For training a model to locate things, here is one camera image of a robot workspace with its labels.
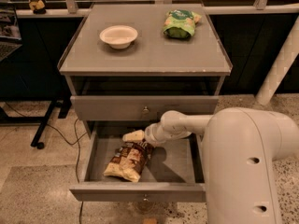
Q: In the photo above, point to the open grey middle drawer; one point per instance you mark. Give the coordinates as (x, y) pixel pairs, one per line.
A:
(173, 173)

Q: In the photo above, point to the brass top drawer knob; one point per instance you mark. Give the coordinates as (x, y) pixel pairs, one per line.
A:
(145, 110)

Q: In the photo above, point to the small yellow black object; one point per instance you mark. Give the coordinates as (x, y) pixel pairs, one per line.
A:
(37, 6)

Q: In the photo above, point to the brass middle drawer knob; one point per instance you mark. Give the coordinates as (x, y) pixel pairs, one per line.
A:
(145, 198)

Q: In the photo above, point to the green chip bag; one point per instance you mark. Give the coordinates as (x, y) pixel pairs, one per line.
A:
(180, 23)

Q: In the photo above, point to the grey drawer cabinet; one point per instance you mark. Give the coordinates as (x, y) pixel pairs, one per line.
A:
(153, 65)

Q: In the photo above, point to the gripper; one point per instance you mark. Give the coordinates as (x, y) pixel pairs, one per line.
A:
(151, 133)

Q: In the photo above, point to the black desk leg frame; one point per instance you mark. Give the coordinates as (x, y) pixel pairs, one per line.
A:
(40, 121)

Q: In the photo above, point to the brown chip bag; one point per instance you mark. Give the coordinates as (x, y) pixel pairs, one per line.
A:
(129, 161)

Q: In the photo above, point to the white paper bowl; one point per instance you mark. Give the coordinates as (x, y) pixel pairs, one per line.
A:
(119, 36)

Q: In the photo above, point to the brass drawer knob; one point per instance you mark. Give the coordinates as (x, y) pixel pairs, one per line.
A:
(145, 110)
(145, 198)

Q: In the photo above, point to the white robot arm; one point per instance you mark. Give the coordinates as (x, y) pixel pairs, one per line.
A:
(237, 151)

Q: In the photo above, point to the dark laptop on desk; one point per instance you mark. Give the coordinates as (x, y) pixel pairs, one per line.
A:
(10, 36)

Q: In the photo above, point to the closed grey top drawer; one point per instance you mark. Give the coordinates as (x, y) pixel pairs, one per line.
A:
(129, 108)

